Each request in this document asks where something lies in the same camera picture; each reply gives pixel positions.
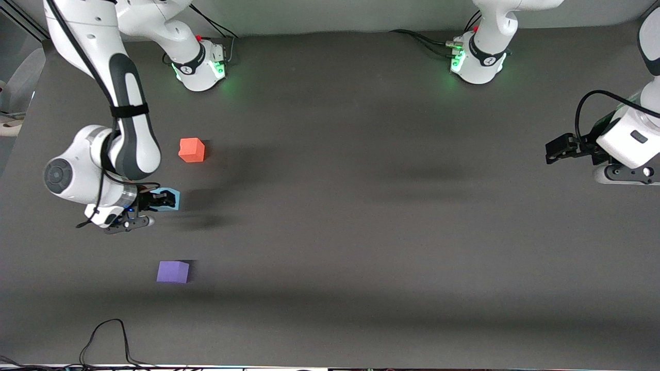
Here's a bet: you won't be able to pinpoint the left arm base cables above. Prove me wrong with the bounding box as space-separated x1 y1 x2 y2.
388 10 483 58

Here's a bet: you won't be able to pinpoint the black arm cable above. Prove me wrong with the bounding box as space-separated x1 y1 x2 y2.
574 90 660 146
46 0 161 228

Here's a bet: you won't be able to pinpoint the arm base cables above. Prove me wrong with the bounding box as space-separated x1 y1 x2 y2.
188 4 240 63
388 10 483 58

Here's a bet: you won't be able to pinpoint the black right arm strap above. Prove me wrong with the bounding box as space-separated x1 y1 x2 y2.
110 104 150 119

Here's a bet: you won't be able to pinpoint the light blue foam block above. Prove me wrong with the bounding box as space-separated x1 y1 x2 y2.
150 188 182 212

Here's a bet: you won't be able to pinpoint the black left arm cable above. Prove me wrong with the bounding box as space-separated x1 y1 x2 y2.
574 90 660 146

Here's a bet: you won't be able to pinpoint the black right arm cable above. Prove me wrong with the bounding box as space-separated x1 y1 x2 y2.
46 0 161 228

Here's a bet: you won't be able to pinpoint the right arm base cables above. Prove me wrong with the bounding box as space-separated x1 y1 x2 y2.
188 4 240 63

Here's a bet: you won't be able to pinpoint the orange foam block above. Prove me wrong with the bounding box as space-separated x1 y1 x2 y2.
178 138 206 163

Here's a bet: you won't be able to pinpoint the looped black table cable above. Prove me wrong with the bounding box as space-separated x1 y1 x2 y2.
79 318 155 369

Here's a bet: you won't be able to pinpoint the purple foam block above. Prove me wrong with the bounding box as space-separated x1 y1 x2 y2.
156 261 190 284

